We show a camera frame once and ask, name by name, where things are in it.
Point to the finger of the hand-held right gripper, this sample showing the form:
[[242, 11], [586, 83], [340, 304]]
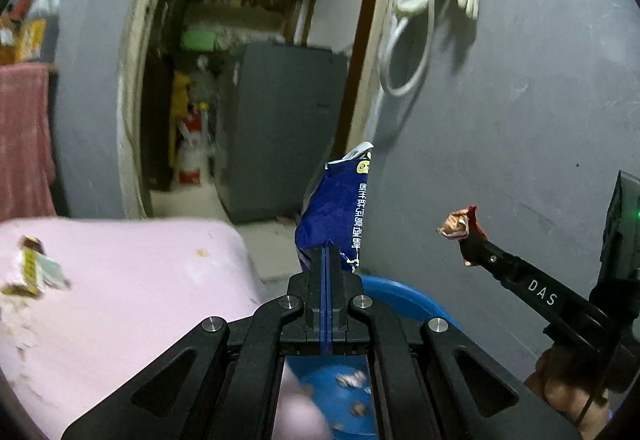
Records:
[[525, 277]]

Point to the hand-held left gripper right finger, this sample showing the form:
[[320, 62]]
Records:
[[333, 290]]

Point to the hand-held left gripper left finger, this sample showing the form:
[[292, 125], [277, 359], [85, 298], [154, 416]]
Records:
[[320, 290]]

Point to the blue plastic basin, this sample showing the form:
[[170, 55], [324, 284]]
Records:
[[405, 302]]

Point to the blue snack bag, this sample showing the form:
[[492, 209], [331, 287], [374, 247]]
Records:
[[335, 205]]

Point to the red brown wrapper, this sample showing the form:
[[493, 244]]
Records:
[[457, 225]]

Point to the person's right hand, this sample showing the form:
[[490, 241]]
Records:
[[565, 385]]

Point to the food scraps in basin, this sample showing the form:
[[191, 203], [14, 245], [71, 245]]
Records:
[[352, 377]]

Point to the grey refrigerator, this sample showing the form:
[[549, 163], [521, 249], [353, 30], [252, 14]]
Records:
[[280, 130]]

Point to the pink floral bed sheet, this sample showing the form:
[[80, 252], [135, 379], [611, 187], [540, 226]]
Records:
[[140, 300]]

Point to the red white gas cylinder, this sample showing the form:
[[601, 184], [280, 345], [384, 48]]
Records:
[[190, 155]]

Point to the yellow bag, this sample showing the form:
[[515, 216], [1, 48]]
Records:
[[179, 110]]

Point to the green box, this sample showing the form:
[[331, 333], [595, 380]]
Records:
[[200, 40]]

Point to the yellow white packet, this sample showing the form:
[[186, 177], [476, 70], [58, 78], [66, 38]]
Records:
[[37, 267]]

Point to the pink plaid cloth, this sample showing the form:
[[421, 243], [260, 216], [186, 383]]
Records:
[[22, 140]]

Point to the large cooking oil bottle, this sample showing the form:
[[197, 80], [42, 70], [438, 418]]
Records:
[[45, 10]]

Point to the orange snack bag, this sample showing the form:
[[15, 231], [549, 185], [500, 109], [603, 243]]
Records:
[[6, 40]]

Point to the red cup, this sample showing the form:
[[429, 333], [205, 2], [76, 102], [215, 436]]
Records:
[[20, 7]]

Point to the wooden door frame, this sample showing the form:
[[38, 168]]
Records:
[[131, 70]]

